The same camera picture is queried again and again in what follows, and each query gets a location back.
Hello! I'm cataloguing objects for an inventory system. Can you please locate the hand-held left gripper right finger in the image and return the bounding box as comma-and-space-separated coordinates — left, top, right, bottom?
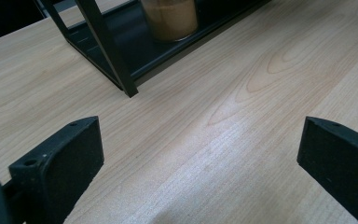
296, 116, 358, 224

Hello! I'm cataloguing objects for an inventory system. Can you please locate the black two-tier metal rack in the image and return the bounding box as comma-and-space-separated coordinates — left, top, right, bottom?
34, 0, 273, 99

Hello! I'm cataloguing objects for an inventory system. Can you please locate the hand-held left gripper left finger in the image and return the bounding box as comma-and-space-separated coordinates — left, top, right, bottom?
8, 116, 105, 224

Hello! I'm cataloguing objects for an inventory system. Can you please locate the silver lid spice jar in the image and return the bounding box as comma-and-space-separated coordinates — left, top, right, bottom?
140, 0, 199, 43

